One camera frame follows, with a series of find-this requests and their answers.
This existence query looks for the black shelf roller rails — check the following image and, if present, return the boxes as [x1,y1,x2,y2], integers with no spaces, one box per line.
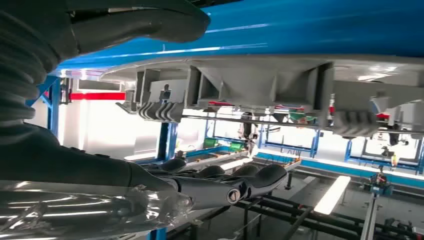
[231,193,424,240]

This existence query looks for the blue metal shelf rack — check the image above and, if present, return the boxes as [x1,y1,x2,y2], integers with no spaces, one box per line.
[25,0,424,163]

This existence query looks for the green plastic bin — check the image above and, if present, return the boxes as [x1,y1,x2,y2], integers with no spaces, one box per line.
[203,137,220,149]
[228,141,246,153]

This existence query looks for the blue tube frame rack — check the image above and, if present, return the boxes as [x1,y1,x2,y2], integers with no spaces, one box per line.
[257,125,322,159]
[344,137,424,175]

